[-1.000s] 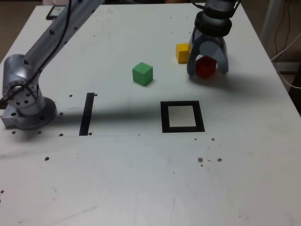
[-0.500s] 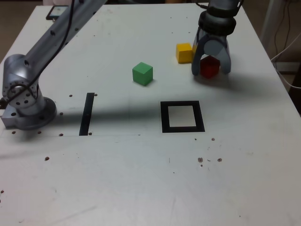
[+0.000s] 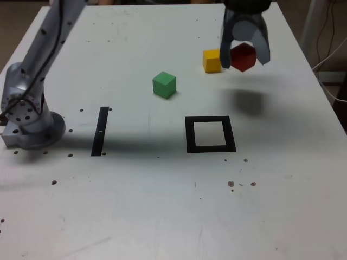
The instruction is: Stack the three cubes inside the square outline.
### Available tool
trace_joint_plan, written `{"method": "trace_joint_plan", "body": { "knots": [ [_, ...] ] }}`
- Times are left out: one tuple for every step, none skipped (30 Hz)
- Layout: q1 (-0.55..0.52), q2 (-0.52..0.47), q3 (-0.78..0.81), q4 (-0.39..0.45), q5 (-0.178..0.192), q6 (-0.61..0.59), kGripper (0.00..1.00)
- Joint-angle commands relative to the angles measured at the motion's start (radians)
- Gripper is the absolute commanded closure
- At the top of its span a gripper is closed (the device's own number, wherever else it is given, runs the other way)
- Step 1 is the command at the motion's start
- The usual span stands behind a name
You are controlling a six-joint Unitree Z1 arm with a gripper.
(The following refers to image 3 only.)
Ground yellow cube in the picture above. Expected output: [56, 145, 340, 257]
[202, 48, 222, 74]

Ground white cable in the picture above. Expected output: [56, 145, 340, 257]
[311, 35, 347, 103]

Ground red cube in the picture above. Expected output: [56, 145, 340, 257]
[229, 42, 257, 73]

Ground green cube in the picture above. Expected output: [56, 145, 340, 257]
[152, 71, 177, 100]

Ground black tape strip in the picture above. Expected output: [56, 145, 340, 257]
[91, 106, 110, 157]

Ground black tape square outline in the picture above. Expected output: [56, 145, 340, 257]
[184, 115, 237, 154]

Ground white post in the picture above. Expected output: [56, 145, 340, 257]
[299, 0, 326, 55]

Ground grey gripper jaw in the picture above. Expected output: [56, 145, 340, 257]
[219, 9, 240, 69]
[233, 12, 271, 66]

